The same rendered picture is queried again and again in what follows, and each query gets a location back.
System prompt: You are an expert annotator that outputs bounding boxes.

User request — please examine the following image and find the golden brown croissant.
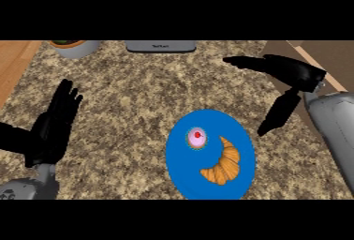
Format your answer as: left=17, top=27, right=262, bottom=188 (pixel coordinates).
left=200, top=135, right=243, bottom=187

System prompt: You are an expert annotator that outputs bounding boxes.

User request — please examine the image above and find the pink cupcake with cherry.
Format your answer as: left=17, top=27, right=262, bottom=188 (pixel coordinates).
left=187, top=127, right=210, bottom=151

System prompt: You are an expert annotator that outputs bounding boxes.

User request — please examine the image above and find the grey flat appliance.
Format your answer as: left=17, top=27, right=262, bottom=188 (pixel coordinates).
left=123, top=39, right=198, bottom=54

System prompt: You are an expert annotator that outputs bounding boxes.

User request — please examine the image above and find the grey plant pot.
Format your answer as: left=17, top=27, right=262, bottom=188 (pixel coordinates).
left=48, top=39, right=102, bottom=60

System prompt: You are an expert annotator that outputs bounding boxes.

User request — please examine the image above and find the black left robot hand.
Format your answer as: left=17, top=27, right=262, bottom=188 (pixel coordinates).
left=0, top=78, right=85, bottom=169

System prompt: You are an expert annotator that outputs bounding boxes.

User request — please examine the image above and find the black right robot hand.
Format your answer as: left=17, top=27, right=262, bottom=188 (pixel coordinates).
left=222, top=53, right=328, bottom=138

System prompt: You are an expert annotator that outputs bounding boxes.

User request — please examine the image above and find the blue oval plate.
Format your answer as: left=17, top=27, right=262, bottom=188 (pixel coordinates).
left=166, top=108, right=257, bottom=201

